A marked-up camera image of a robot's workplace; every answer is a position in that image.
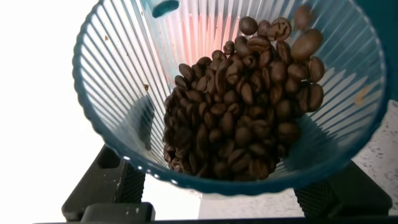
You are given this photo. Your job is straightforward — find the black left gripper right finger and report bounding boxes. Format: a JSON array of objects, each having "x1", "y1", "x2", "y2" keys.
[{"x1": 294, "y1": 160, "x2": 393, "y2": 218}]

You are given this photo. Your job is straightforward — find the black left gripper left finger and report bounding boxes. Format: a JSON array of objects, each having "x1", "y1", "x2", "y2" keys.
[{"x1": 61, "y1": 144, "x2": 146, "y2": 222}]

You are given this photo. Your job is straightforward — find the ribbed translucent teal cup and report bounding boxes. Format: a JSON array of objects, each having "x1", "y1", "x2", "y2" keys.
[{"x1": 72, "y1": 0, "x2": 389, "y2": 197}]

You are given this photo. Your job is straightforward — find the brown coffee beans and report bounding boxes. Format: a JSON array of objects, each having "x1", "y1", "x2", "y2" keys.
[{"x1": 162, "y1": 4, "x2": 326, "y2": 182}]

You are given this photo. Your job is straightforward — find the teal plastic basin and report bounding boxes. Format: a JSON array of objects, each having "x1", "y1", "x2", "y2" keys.
[{"x1": 354, "y1": 0, "x2": 398, "y2": 102}]

